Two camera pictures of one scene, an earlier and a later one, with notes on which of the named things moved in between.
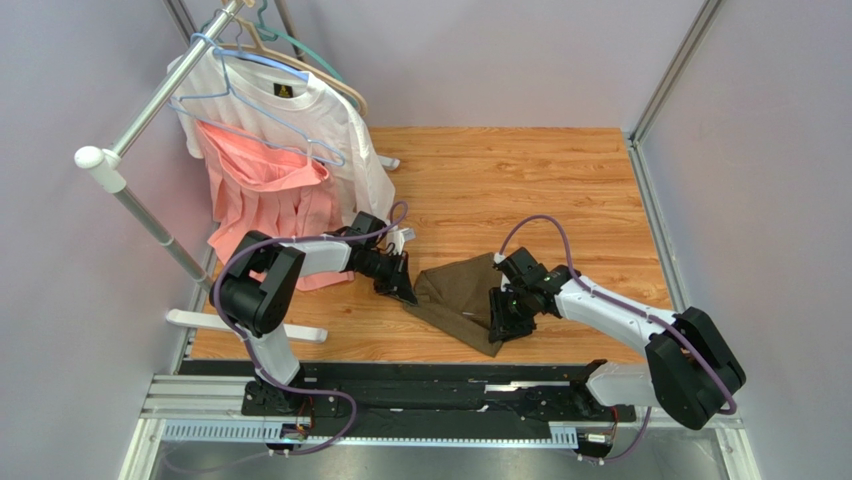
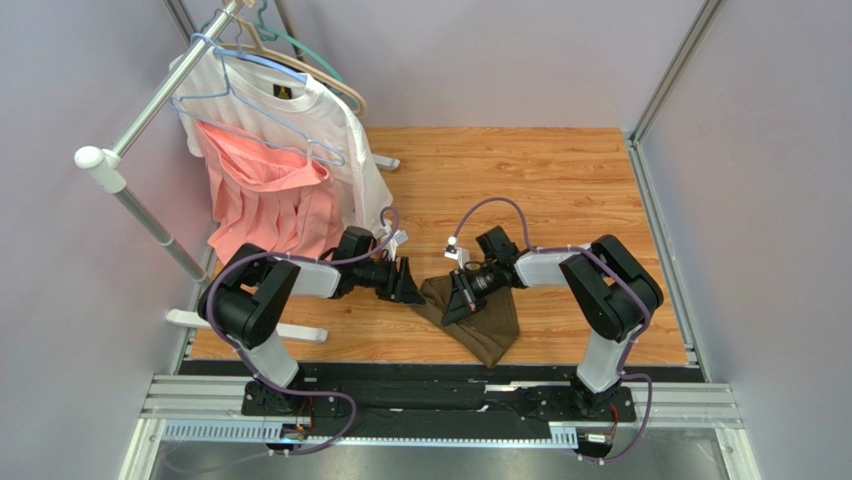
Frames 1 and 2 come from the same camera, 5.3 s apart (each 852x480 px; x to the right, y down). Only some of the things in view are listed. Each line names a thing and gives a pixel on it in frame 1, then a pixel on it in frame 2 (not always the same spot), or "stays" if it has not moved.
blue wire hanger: x=225 y=53 stays
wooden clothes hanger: x=254 y=46 stays
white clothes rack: x=111 y=162 stays
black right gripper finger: x=504 y=323 → x=461 y=301
